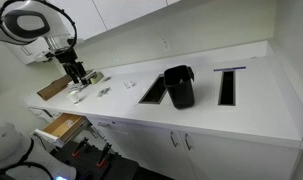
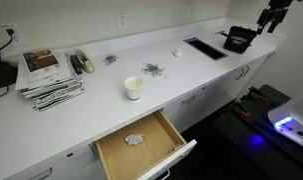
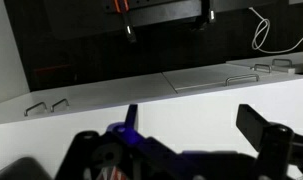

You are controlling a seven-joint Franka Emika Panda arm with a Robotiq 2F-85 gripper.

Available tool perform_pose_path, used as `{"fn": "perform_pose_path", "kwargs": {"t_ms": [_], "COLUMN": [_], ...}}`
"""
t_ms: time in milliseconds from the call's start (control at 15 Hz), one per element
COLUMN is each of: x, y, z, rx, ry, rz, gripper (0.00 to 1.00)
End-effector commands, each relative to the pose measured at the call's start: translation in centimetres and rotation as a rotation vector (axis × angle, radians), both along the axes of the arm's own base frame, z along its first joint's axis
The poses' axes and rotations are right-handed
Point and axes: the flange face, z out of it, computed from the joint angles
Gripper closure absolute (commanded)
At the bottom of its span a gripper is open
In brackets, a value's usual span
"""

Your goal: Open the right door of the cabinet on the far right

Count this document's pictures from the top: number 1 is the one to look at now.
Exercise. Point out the black plastic bin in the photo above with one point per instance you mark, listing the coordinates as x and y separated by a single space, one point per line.
179 90

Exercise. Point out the brown cardboard box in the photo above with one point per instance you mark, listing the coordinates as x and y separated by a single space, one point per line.
54 87

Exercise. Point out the purple tape strip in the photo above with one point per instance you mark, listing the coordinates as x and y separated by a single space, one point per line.
229 69

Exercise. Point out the open wooden drawer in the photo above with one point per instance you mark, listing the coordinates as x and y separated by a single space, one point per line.
62 128

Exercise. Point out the pile of metal tools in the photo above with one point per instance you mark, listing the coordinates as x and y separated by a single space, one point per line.
78 87

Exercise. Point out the white wall outlet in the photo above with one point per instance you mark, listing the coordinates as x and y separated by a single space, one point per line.
115 56
165 43

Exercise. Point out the white cabinet door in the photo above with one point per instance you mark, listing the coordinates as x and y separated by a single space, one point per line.
237 160
157 150
131 10
121 143
87 16
16 53

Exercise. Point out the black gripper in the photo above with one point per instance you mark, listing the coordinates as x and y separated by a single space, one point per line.
66 56

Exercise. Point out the small white packet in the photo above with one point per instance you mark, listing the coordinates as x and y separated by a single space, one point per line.
129 84

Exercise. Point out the black work table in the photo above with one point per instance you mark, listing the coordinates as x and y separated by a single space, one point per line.
87 166

